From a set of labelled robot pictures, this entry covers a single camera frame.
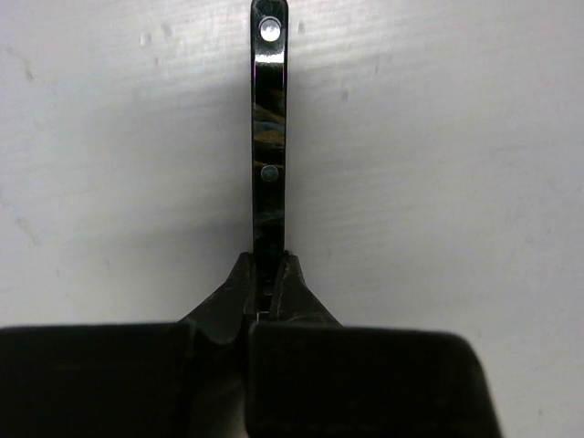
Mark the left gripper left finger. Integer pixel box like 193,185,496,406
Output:
181,253,256,345

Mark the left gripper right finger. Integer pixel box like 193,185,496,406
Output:
271,253,340,326

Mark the dark handled fork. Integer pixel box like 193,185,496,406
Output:
250,1,289,317

